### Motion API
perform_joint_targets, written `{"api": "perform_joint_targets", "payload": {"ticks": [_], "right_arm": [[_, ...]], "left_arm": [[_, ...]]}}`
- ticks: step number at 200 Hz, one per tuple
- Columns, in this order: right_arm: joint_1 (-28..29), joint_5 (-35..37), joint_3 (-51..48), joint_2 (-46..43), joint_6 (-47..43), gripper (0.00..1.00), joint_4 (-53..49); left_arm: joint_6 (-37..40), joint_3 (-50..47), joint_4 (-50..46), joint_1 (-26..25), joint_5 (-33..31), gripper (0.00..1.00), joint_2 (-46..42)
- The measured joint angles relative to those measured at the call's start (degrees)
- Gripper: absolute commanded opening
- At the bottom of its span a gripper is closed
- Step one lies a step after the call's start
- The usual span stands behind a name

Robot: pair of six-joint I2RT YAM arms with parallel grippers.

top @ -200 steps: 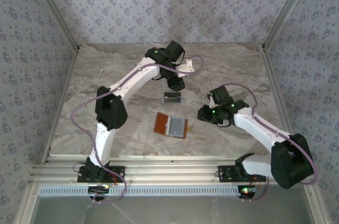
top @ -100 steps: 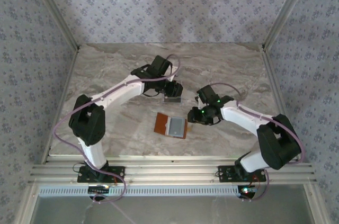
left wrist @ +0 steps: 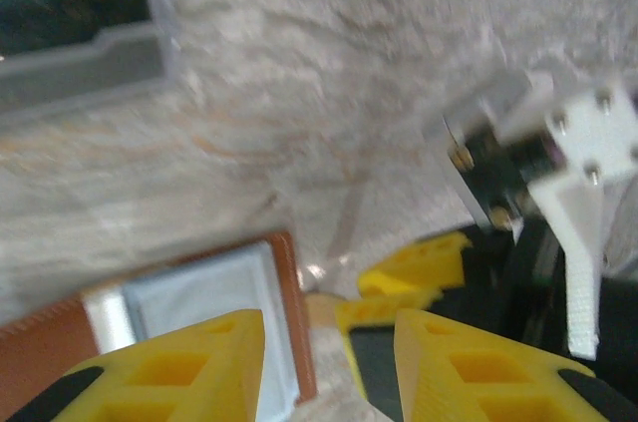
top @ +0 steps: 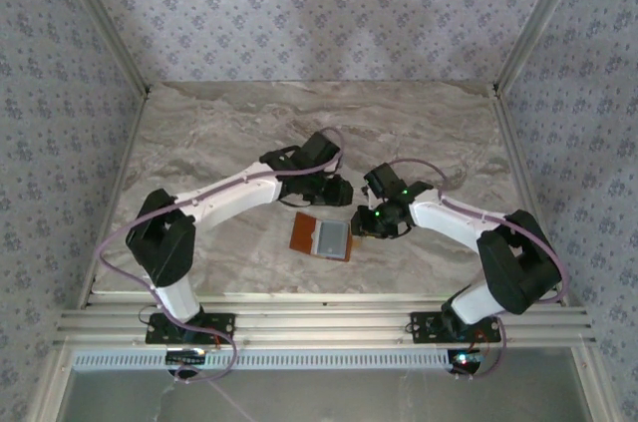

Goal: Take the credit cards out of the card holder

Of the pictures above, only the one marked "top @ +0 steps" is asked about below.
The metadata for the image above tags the black controller board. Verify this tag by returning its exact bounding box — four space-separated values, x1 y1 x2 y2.
447 349 487 374
165 349 208 366

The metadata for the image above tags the grey metal panel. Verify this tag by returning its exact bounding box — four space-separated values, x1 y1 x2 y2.
64 369 594 422

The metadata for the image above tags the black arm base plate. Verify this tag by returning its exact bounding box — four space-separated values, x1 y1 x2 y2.
409 310 501 345
145 311 237 346

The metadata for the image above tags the aluminium rail bed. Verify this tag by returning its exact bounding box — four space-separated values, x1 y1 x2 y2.
53 291 598 349

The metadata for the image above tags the aluminium side rail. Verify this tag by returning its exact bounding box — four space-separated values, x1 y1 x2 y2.
77 87 154 311
490 85 569 307

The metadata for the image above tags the white slotted cable duct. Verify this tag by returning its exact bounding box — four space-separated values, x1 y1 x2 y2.
72 347 453 372

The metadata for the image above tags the aluminium corner post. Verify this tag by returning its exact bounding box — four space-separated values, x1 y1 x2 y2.
491 0 597 97
49 0 152 97

